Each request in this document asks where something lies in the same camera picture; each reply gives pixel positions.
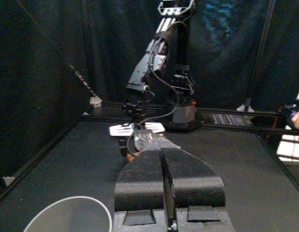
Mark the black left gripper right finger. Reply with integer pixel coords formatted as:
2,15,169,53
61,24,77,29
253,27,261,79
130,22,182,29
159,146,226,209

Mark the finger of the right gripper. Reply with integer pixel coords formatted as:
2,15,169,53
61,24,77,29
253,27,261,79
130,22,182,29
133,130,181,152
117,137,130,159

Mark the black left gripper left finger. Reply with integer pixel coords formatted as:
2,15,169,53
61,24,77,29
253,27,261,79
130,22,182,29
113,147,169,212

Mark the brown toy pie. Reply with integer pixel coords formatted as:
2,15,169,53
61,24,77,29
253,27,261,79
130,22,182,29
123,150,142,165

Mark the black slotted vent panel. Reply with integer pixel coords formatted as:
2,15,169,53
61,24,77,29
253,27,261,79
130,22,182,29
211,113,247,127

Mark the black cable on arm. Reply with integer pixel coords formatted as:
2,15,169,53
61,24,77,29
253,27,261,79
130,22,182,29
125,21,187,158

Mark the slanted frame strut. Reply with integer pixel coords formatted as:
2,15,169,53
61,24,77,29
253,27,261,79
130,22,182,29
67,63,102,107

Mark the black upright frame post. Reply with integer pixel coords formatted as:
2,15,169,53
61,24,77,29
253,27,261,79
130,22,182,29
237,0,277,113

